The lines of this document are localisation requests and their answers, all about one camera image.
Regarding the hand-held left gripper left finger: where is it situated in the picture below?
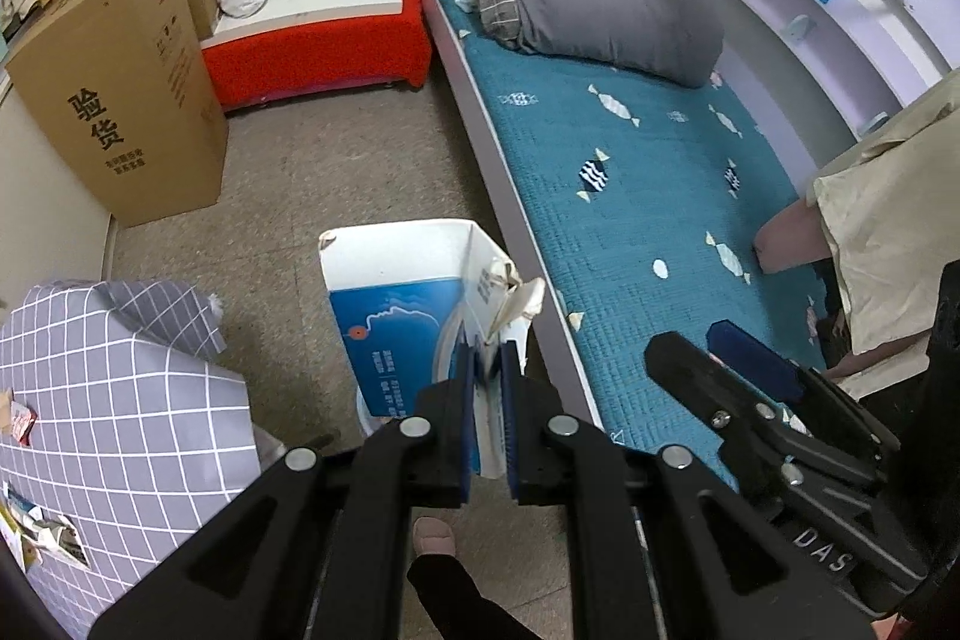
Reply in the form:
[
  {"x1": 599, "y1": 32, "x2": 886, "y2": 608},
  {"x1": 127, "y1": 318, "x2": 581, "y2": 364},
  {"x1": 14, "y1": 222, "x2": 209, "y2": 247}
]
[{"x1": 88, "y1": 340, "x2": 482, "y2": 640}]

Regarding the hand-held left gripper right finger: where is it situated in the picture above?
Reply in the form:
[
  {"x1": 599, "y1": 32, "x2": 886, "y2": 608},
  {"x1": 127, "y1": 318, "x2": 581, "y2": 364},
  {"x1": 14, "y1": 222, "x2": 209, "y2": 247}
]
[{"x1": 501, "y1": 340, "x2": 876, "y2": 640}]

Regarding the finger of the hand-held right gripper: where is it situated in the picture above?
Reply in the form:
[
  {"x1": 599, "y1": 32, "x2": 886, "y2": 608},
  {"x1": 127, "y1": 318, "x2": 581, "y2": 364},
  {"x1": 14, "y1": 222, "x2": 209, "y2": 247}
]
[
  {"x1": 706, "y1": 319, "x2": 902, "y2": 455},
  {"x1": 645, "y1": 331, "x2": 884, "y2": 515}
]

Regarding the light blue plastic basin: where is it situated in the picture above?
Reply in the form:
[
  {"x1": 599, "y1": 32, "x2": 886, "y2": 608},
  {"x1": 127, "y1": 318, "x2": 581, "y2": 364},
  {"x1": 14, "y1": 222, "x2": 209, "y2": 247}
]
[{"x1": 352, "y1": 383, "x2": 402, "y2": 440}]

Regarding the white blue paper carton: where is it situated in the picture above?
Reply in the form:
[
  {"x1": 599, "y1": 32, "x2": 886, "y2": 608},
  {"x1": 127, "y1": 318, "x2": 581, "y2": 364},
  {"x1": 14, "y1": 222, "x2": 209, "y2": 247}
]
[{"x1": 319, "y1": 218, "x2": 547, "y2": 480}]

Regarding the pink slipper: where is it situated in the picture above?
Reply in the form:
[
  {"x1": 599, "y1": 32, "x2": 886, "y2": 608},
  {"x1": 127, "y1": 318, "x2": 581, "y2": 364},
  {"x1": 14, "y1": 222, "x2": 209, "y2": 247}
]
[{"x1": 412, "y1": 516, "x2": 458, "y2": 563}]

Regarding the bed with teal sheet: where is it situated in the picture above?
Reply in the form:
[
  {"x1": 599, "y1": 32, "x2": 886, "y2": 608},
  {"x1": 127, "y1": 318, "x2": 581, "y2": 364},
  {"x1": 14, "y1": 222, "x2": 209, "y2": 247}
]
[{"x1": 424, "y1": 0, "x2": 850, "y2": 492}]

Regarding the person's black trouser leg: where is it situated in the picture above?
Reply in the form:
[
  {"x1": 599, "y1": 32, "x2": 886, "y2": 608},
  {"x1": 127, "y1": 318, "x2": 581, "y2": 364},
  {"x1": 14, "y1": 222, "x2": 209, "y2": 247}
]
[{"x1": 406, "y1": 552, "x2": 542, "y2": 640}]

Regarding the cream hanging shirt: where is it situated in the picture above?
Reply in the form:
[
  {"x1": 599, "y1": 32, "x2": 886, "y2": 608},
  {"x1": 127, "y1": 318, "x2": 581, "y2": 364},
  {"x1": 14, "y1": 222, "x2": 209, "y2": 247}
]
[{"x1": 813, "y1": 83, "x2": 960, "y2": 357}]

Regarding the grey checked tablecloth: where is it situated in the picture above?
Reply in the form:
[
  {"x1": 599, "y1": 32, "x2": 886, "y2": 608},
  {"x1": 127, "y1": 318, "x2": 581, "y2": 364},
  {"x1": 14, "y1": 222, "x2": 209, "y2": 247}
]
[{"x1": 0, "y1": 280, "x2": 291, "y2": 640}]

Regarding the red covered bench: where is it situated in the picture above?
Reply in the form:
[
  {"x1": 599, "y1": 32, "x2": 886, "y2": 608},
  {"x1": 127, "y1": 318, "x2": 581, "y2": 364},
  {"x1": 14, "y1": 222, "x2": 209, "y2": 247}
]
[{"x1": 199, "y1": 0, "x2": 434, "y2": 113}]

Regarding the plaid pillow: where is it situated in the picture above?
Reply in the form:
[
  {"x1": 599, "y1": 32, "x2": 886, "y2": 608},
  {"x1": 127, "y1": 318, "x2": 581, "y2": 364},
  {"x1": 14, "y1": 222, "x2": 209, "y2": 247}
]
[{"x1": 468, "y1": 0, "x2": 524, "y2": 49}]

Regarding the white board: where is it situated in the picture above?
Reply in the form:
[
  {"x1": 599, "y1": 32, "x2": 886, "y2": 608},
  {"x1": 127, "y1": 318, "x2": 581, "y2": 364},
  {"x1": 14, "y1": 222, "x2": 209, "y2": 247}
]
[{"x1": 199, "y1": 0, "x2": 403, "y2": 46}]

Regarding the printed paper wrapper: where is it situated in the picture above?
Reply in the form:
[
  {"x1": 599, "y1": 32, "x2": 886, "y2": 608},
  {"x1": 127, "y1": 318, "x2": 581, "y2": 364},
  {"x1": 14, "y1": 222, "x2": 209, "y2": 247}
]
[{"x1": 0, "y1": 482, "x2": 92, "y2": 573}]

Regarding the small red packet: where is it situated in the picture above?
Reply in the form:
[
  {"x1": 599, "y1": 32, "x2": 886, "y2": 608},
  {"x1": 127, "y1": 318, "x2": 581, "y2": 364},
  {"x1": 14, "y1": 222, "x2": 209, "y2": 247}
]
[{"x1": 6, "y1": 404, "x2": 39, "y2": 448}]

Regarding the tall cardboard box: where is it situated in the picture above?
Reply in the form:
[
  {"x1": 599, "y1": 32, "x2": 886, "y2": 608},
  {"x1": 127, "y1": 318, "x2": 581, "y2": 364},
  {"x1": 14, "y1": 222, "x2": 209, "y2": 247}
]
[{"x1": 4, "y1": 0, "x2": 230, "y2": 229}]

